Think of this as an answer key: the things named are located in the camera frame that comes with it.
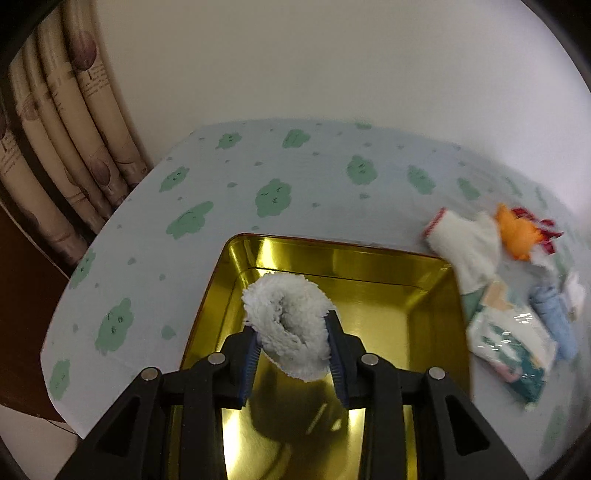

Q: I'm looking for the gold red toffee tin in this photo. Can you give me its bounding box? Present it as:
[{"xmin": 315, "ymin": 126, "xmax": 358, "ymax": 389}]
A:
[{"xmin": 182, "ymin": 234, "xmax": 471, "ymax": 479}]

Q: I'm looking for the blue cloth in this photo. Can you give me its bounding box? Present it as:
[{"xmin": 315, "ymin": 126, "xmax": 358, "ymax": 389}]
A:
[{"xmin": 529, "ymin": 283, "xmax": 578, "ymax": 362}]

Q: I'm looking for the white sock red trim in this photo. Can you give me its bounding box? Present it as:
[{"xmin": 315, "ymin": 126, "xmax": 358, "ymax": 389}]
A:
[{"xmin": 423, "ymin": 208, "xmax": 502, "ymax": 295}]

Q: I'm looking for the beige patterned curtain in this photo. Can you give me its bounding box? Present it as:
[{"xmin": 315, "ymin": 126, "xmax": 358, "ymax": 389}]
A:
[{"xmin": 1, "ymin": 1, "xmax": 150, "ymax": 273}]

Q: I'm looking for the fluffy white sock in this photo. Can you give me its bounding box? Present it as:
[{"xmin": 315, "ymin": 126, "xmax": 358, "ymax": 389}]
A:
[{"xmin": 242, "ymin": 272, "xmax": 335, "ymax": 382}]

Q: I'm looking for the small white wrapped packet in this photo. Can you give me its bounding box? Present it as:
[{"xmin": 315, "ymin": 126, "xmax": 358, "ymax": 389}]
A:
[{"xmin": 563, "ymin": 271, "xmax": 586, "ymax": 321}]

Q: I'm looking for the teal white plastic packet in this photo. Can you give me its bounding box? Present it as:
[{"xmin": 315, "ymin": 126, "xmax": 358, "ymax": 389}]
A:
[{"xmin": 467, "ymin": 277, "xmax": 558, "ymax": 406}]

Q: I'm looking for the red white cloth item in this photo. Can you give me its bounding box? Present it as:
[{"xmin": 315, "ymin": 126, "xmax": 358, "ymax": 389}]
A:
[{"xmin": 512, "ymin": 207, "xmax": 564, "ymax": 255}]

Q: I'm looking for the orange rubber toy animal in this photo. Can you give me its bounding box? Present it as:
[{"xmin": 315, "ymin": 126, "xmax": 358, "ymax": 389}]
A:
[{"xmin": 495, "ymin": 204, "xmax": 544, "ymax": 261}]

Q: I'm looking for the green cloud pattern tablecloth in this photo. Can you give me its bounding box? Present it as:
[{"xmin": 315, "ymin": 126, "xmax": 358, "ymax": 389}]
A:
[{"xmin": 40, "ymin": 118, "xmax": 588, "ymax": 480}]

